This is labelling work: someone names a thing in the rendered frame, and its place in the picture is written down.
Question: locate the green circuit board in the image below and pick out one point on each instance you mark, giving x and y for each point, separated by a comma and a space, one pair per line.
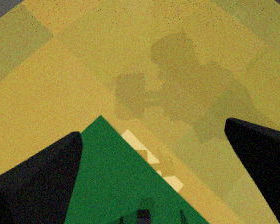
114, 181

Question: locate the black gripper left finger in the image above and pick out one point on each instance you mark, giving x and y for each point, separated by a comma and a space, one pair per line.
38, 191

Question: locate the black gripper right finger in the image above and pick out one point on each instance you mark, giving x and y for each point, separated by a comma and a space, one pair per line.
258, 149

